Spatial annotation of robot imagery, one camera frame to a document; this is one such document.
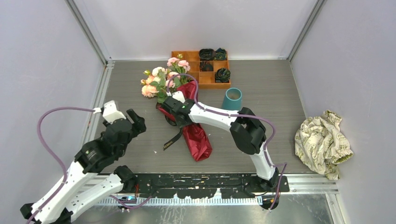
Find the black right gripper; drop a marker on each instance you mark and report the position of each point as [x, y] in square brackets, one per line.
[180, 124]

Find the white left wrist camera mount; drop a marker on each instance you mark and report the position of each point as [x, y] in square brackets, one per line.
[110, 112]

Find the teal vase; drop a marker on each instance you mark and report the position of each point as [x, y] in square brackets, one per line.
[232, 99]

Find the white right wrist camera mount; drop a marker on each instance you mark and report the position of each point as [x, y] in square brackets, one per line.
[178, 95]

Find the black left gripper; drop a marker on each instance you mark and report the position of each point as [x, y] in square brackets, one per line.
[140, 125]

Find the pink flower bouquet red wrap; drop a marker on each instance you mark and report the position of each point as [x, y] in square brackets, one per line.
[160, 83]

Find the crumpled beige printed cloth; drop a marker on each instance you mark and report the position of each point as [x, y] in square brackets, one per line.
[321, 146]

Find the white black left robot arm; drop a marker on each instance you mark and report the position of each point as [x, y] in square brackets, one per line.
[63, 204]

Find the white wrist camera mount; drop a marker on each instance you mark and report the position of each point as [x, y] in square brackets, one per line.
[178, 95]
[110, 112]

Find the aluminium frame rail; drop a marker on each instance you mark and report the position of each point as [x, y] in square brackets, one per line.
[310, 183]

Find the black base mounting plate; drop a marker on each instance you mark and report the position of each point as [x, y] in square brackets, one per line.
[197, 186]

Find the dark rolled sock back right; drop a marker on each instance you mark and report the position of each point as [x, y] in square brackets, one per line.
[220, 54]

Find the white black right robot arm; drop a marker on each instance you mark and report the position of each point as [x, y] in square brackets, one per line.
[246, 129]

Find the orange compartment tray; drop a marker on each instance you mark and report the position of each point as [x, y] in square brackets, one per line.
[205, 72]

